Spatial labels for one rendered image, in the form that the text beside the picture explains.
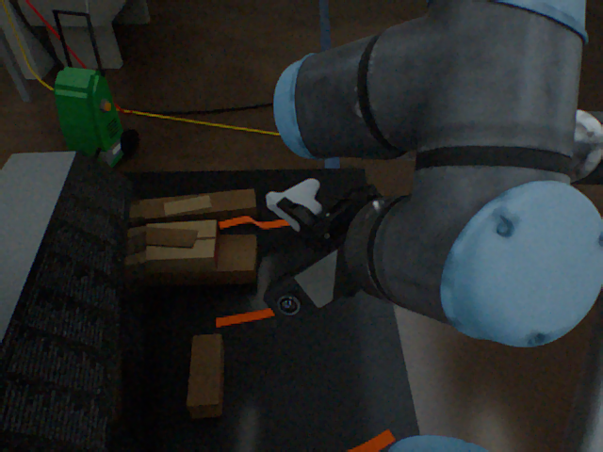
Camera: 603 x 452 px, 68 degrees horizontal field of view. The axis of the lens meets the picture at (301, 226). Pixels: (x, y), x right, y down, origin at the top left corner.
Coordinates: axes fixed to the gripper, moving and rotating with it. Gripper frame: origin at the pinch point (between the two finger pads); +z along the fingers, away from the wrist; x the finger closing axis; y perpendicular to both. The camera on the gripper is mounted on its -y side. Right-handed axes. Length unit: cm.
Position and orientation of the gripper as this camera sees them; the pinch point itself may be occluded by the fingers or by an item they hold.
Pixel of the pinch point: (298, 246)
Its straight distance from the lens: 57.5
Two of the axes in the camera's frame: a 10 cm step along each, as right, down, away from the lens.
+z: -3.2, -0.3, 9.5
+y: 7.5, -6.2, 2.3
